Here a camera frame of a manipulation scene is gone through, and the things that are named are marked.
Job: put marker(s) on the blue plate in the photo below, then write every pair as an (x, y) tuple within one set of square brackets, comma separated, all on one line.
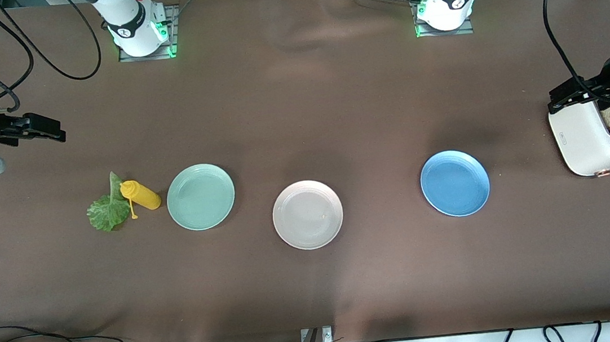
[(455, 183)]

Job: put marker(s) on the brown table cloth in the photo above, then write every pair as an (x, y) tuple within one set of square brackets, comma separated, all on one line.
[(332, 106)]

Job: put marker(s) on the white toaster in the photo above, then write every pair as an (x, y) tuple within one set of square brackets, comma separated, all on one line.
[(580, 142)]

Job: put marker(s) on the mint green plate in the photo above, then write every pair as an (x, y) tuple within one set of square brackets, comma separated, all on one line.
[(200, 196)]

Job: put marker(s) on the beige plate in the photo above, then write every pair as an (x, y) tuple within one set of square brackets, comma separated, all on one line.
[(307, 215)]

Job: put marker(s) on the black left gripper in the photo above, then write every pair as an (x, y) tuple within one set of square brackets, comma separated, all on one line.
[(599, 81)]

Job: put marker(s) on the yellow mustard squeeze bottle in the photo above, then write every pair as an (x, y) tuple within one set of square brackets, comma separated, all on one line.
[(143, 195)]

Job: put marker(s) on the green lettuce leaf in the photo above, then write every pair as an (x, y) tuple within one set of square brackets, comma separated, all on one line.
[(108, 214)]

